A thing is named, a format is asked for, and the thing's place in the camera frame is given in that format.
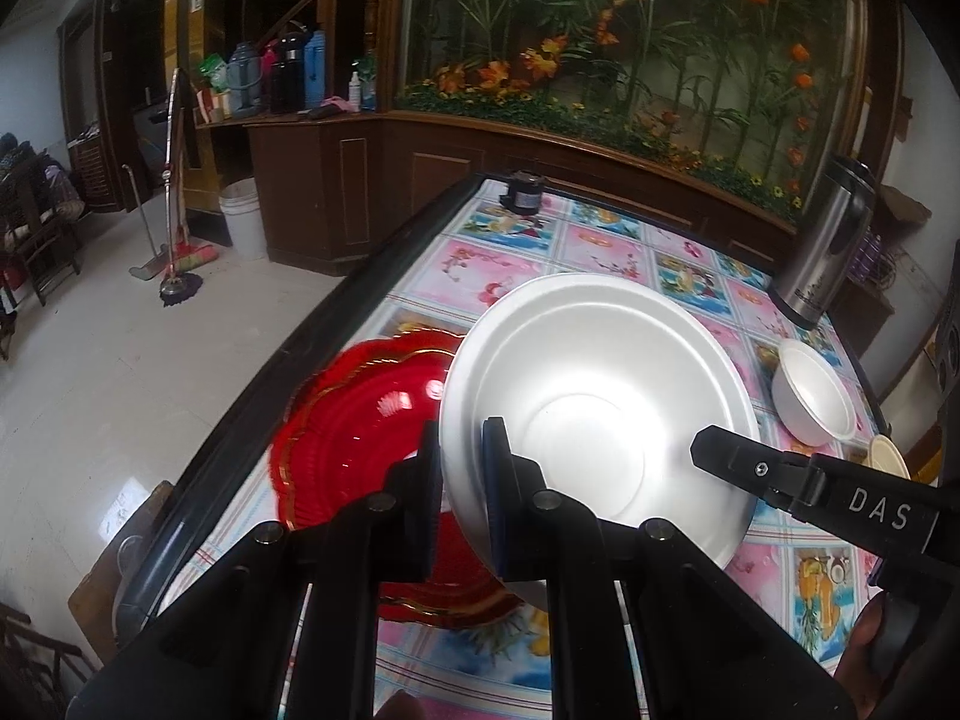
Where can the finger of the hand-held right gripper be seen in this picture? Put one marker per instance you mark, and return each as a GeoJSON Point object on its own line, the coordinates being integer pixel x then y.
{"type": "Point", "coordinates": [750, 469]}

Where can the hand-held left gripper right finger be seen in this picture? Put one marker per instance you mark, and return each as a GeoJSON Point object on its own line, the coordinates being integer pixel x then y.
{"type": "Point", "coordinates": [495, 495]}

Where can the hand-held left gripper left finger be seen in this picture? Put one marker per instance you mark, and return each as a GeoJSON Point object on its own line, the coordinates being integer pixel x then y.
{"type": "Point", "coordinates": [429, 499]}

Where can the cream embossed plate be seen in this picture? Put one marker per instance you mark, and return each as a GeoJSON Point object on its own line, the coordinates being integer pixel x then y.
{"type": "Point", "coordinates": [889, 457]}

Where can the person's right hand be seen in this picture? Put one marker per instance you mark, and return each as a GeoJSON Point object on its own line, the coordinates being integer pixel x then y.
{"type": "Point", "coordinates": [855, 667]}

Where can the white foam bowl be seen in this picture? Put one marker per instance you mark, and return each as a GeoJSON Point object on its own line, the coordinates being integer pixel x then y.
{"type": "Point", "coordinates": [810, 390]}

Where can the stainless steel thermos jug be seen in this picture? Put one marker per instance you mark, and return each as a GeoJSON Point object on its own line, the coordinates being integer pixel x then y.
{"type": "Point", "coordinates": [825, 240]}

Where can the purple bottle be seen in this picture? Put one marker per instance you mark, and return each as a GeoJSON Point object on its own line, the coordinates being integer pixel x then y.
{"type": "Point", "coordinates": [870, 259]}

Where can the small black jar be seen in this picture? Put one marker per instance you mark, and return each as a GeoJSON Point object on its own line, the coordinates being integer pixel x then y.
{"type": "Point", "coordinates": [523, 193]}

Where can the brown wooden cabinet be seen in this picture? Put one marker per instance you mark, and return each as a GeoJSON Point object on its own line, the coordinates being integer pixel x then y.
{"type": "Point", "coordinates": [322, 187]}

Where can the white plastic bucket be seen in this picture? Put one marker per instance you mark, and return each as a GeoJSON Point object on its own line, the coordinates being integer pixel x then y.
{"type": "Point", "coordinates": [244, 221]}

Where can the colourful broom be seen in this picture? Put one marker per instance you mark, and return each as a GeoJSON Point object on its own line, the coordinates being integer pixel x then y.
{"type": "Point", "coordinates": [196, 259]}

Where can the wooden stool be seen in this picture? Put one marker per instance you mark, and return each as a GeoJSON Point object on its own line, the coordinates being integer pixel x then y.
{"type": "Point", "coordinates": [97, 585]}

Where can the flat floor mop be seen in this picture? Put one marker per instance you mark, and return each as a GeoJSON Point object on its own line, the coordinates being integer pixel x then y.
{"type": "Point", "coordinates": [150, 266]}

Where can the pink cloth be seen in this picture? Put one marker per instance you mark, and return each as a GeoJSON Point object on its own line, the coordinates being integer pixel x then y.
{"type": "Point", "coordinates": [334, 102]}

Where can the white spray bottle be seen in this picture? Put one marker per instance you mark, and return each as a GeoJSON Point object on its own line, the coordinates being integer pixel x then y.
{"type": "Point", "coordinates": [354, 91]}

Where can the green bottle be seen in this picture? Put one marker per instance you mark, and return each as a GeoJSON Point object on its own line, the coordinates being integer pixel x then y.
{"type": "Point", "coordinates": [369, 82]}

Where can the wooden chair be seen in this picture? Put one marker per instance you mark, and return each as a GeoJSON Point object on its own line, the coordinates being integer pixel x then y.
{"type": "Point", "coordinates": [37, 660]}
{"type": "Point", "coordinates": [45, 255]}

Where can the blue thermos flask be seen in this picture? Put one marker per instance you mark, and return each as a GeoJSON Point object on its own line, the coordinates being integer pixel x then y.
{"type": "Point", "coordinates": [316, 71]}

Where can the black thermos flask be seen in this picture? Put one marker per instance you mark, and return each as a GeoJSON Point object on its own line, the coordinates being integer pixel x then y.
{"type": "Point", "coordinates": [287, 79]}

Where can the artificial flower display case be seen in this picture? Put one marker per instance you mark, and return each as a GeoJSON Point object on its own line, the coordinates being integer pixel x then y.
{"type": "Point", "coordinates": [637, 37]}

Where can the grey-blue water jug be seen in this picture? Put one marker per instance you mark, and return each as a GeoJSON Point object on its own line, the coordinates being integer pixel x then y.
{"type": "Point", "coordinates": [244, 82]}

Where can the red thermos flask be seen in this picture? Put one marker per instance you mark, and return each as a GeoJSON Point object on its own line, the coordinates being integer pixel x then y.
{"type": "Point", "coordinates": [268, 67]}

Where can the green packet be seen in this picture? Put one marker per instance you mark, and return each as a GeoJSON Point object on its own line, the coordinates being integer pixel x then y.
{"type": "Point", "coordinates": [214, 71]}

